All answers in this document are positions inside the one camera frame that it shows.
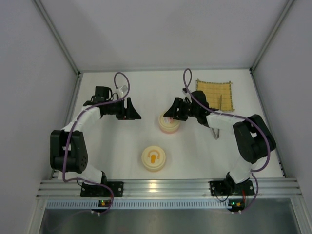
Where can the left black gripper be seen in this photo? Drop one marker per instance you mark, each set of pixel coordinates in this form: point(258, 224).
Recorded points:
point(125, 108)

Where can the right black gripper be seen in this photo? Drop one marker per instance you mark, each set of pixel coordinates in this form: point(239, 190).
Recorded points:
point(181, 108)

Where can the cream lid pink handle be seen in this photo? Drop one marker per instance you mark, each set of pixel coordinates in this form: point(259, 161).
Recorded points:
point(167, 122)

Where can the pink lunch bowl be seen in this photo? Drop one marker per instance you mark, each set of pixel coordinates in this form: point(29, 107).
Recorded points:
point(169, 130)

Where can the cream lid orange handle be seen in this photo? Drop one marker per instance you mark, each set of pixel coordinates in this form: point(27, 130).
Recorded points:
point(153, 155)

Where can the metal tongs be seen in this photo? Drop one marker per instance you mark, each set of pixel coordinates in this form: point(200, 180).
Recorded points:
point(216, 132)

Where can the orange lunch bowl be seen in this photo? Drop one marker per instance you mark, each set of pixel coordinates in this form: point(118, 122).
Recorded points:
point(153, 168)

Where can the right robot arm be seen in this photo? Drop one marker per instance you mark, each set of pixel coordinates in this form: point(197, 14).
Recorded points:
point(253, 139)

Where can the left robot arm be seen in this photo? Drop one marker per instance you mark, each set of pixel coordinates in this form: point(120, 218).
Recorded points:
point(68, 151)

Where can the bamboo mat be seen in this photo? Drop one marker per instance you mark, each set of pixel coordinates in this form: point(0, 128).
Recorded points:
point(218, 95)

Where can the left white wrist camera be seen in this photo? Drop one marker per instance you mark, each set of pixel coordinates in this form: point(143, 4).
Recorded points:
point(122, 91)

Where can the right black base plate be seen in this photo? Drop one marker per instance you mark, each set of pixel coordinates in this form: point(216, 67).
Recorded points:
point(218, 188)

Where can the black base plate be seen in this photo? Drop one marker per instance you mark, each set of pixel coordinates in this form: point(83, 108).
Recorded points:
point(218, 188)
point(114, 187)

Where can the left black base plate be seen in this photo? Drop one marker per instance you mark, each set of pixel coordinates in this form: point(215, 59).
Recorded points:
point(114, 187)

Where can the aluminium mounting rail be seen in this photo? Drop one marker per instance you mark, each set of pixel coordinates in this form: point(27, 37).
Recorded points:
point(166, 194)

